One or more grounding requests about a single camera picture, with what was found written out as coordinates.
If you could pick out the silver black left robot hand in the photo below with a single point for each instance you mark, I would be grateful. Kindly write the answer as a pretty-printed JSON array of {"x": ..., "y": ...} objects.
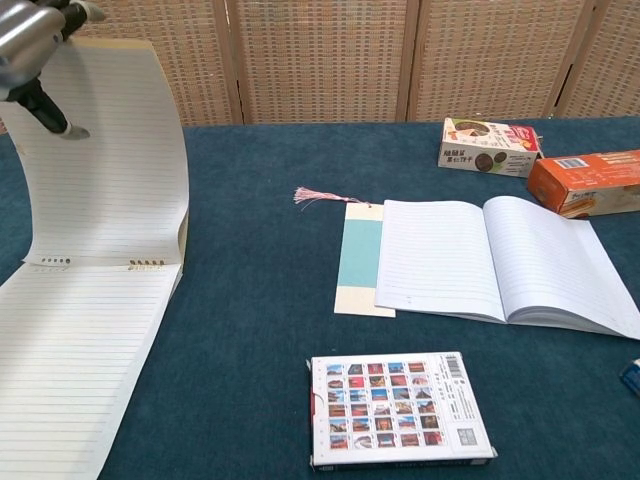
[{"x": 25, "y": 40}]

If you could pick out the tan spiral notepad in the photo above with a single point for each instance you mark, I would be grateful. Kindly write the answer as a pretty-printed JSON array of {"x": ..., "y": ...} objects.
[{"x": 100, "y": 175}]

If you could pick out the woven folding screen panel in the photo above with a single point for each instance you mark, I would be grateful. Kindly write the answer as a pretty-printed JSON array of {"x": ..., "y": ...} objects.
[
  {"x": 495, "y": 60},
  {"x": 200, "y": 60},
  {"x": 610, "y": 65},
  {"x": 320, "y": 60}
]

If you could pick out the teal felt tablecloth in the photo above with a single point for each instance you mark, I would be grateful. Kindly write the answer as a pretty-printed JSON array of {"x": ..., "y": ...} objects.
[{"x": 260, "y": 250}]

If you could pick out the bookmark with pink tassel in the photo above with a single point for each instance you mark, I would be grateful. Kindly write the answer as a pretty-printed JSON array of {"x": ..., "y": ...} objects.
[{"x": 357, "y": 255}]

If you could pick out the white cookie box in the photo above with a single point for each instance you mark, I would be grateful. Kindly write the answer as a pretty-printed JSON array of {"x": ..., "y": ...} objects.
[{"x": 480, "y": 150}]

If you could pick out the open lined notebook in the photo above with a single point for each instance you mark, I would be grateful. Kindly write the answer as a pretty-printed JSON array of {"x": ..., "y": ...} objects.
[{"x": 450, "y": 260}]

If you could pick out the white box with photo grid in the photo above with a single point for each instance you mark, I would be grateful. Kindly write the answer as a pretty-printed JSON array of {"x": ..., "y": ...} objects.
[{"x": 395, "y": 405}]

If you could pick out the orange carton box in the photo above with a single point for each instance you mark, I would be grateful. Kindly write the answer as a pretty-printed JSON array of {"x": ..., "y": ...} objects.
[{"x": 585, "y": 185}]

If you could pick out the blue white small object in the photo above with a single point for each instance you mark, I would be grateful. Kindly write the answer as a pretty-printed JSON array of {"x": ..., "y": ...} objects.
[{"x": 632, "y": 377}]

